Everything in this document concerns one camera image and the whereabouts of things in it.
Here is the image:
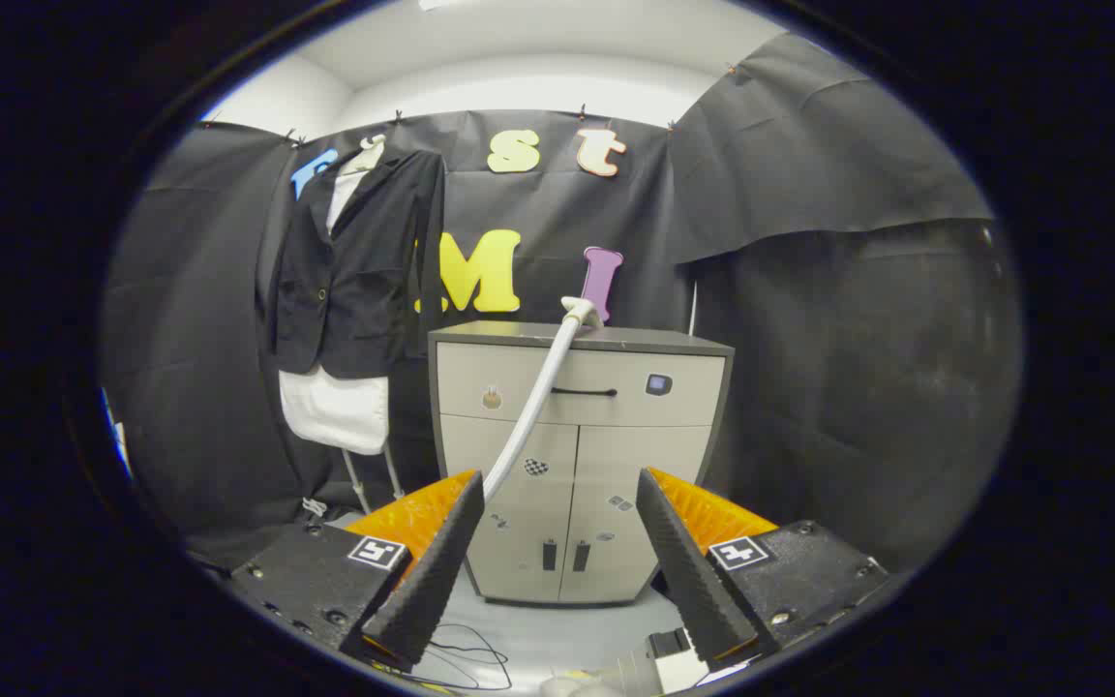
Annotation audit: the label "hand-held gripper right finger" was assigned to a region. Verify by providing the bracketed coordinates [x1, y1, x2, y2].
[635, 468, 892, 669]

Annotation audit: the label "white clothes hanger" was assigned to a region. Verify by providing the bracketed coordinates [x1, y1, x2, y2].
[340, 134, 389, 177]

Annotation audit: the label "thin black floor cable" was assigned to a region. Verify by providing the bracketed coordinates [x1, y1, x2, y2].
[417, 622, 512, 690]

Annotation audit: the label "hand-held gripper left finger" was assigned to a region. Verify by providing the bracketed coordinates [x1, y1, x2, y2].
[228, 470, 486, 674]

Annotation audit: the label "black backdrop cloth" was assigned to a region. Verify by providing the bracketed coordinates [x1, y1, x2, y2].
[101, 34, 1023, 572]

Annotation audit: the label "white garment steamer head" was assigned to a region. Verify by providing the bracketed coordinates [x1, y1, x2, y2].
[560, 295, 607, 330]

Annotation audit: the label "grey cabinet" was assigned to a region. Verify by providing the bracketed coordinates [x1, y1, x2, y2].
[427, 321, 735, 606]

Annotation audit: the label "black suit jacket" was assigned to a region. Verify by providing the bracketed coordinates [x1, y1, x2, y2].
[267, 147, 447, 380]

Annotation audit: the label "metal steamer stand poles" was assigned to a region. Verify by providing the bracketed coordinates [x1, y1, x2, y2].
[343, 440, 406, 514]

